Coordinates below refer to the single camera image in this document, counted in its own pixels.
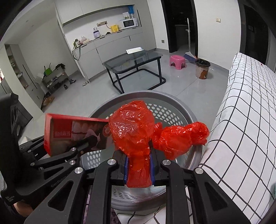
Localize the red toothpaste box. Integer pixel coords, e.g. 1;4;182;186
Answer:
44;113;113;156

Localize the red plastic bag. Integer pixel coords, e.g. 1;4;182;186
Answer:
109;100;210;188

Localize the grey perforated laundry basket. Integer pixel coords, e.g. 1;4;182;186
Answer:
81;90;202;211

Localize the shoe rack with shoes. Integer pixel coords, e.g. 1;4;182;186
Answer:
42;63;76;93

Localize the black glass coffee table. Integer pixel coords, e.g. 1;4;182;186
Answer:
102;50;166;94

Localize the white black checked bed cover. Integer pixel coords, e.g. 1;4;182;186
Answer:
197;52;275;223

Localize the pink plastic stool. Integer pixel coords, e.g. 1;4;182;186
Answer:
169;55;187;70

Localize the brown patterned waste bin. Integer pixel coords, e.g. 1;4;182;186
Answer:
196;58;210;79

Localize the broom with blue dustpan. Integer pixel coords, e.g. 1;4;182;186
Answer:
184;18;197;63

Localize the clear purple-label bottle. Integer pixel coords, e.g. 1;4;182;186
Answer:
93;27;101;39

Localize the grey kitchen cabinet counter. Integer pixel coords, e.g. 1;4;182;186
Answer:
54;1;156;81

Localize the yellow container on counter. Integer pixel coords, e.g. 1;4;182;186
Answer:
110;25;119;33

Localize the white microwave oven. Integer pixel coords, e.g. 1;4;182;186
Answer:
119;18;139;30

